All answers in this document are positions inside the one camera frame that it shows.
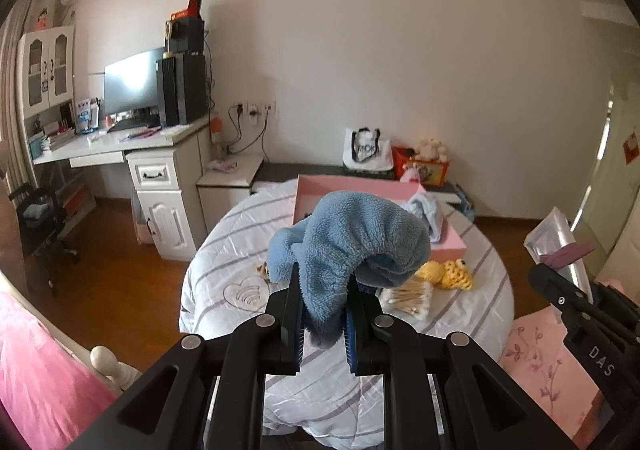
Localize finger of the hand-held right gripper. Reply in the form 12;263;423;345
592;282;640;325
530;264;601;331

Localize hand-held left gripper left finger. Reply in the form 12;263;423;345
65;262;306;450

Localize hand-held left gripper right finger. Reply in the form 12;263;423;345
344;275;576;450

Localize clear plastic bag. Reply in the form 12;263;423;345
523;206;601;293

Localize bag of cotton swabs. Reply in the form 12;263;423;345
379;279;435;321

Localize light blue fleece cloth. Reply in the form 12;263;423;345
267;190;432;350

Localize yellow crochet toy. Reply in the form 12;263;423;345
414;257;474;291

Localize pink cardboard box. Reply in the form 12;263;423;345
292;174;467;265

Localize printed light blue baby cloth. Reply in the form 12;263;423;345
404;192;447;245

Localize pink floral bedsheet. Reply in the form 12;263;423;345
499;304;618;450

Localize white door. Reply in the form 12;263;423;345
581;68;640;281

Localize round table with striped cover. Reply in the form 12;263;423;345
178;179;516;442

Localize black and white low cabinet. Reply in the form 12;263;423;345
249;162;474;219

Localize small white side table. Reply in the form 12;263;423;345
195;152;264;237

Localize orange toy box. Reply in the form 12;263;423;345
392;146;450;189

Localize white tote bag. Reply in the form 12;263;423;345
342;127;394;171

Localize white plush sheep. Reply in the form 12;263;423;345
412;137;449;163

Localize pink blanket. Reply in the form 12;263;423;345
0;287;124;450

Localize orange storage boxes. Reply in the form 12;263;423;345
59;179;97;227

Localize white desk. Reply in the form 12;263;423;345
32;117;219;169

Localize black keyboard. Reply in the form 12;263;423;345
107;117;162;133

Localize large black computer tower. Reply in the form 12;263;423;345
175;52;209;126

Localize slim black computer tower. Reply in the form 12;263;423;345
155;54;182;127

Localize black office chair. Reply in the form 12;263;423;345
9;182;82;299

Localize black computer monitor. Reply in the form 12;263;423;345
103;47;167;117

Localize blue and white package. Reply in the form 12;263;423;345
74;96;102;134

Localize black box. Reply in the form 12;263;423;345
164;12;206;56

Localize red box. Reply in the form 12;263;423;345
169;0;204;21

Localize white hutch cabinet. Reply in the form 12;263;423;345
17;24;77;143

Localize beige curtain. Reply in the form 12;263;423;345
0;0;67;213

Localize white drawer pedestal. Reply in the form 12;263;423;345
124;132;214;264

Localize white bed frame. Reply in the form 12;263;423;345
0;270;144;399

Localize black power cables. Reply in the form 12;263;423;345
220;104;272;157

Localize wall power outlets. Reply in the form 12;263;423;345
230;100;277;121

